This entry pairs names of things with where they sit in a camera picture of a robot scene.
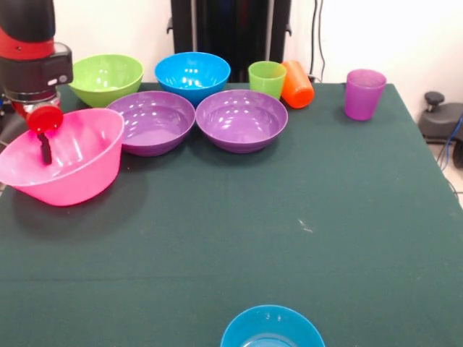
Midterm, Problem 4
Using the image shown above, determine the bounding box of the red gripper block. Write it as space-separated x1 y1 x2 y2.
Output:
9 100 64 166

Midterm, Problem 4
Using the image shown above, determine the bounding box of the pink plastic bowl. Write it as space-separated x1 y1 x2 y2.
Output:
0 108 125 207

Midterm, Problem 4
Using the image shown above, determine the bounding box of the purple plastic bowl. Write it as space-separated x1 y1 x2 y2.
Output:
195 89 289 154
106 90 197 158

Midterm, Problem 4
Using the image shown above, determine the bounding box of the orange plastic cup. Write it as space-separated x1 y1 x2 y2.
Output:
281 60 315 109

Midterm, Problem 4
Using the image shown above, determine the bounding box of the blue ribbed small bowl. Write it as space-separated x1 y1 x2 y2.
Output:
220 304 326 347

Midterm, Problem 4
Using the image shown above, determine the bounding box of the green plastic bowl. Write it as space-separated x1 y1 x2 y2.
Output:
68 53 145 108

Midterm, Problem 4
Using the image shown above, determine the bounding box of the blue deep plastic bowl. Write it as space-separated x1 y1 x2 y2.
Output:
154 51 232 108

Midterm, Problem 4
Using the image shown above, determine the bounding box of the green plastic cup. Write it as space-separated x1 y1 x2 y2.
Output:
248 61 287 101

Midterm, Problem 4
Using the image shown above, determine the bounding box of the dark green tablecloth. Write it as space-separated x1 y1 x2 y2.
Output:
0 82 463 347

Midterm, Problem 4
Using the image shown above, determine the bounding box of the purple plastic cup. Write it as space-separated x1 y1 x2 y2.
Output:
344 69 388 121

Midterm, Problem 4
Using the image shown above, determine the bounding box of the black round knob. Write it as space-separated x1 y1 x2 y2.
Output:
424 91 445 113

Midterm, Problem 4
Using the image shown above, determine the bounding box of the black hanging cable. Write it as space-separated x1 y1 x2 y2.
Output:
309 0 326 83

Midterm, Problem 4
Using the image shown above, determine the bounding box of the blue cable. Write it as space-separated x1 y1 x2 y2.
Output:
436 111 463 171

